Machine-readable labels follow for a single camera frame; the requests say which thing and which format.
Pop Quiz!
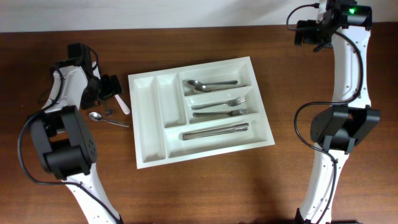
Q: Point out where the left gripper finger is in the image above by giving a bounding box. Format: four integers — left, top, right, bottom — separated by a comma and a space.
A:
98, 75, 114, 100
110, 75, 123, 95

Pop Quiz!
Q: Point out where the pink plastic knife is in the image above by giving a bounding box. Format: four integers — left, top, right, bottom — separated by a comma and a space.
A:
92, 62, 131, 114

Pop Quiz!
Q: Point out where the large silver spoon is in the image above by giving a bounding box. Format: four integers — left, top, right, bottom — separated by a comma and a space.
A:
193, 85, 246, 94
183, 80, 238, 87

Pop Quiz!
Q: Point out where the white plastic cutlery tray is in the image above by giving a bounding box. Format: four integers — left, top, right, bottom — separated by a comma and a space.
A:
128, 57, 275, 169

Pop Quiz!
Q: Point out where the silver fork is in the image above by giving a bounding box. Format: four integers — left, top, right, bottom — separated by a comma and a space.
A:
192, 110, 249, 118
191, 96, 246, 110

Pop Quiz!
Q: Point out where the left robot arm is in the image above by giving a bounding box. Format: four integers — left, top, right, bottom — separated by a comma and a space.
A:
25, 43, 123, 223

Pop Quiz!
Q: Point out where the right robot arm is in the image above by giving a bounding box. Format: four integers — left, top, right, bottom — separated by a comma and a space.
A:
288, 1, 381, 223

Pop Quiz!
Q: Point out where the small silver teaspoon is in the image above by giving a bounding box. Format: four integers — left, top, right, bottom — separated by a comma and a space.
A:
89, 112, 129, 128

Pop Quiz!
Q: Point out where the small dark teaspoon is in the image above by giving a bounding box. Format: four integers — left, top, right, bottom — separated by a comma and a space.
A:
102, 100, 113, 116

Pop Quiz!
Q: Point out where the right black cable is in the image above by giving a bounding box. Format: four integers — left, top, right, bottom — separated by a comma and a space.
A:
285, 2, 364, 224

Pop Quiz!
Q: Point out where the black cable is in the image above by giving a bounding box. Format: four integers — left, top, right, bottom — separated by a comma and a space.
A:
17, 46, 122, 224
285, 2, 364, 224

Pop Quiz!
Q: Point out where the left black cable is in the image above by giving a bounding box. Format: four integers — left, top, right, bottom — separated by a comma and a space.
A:
17, 46, 122, 224

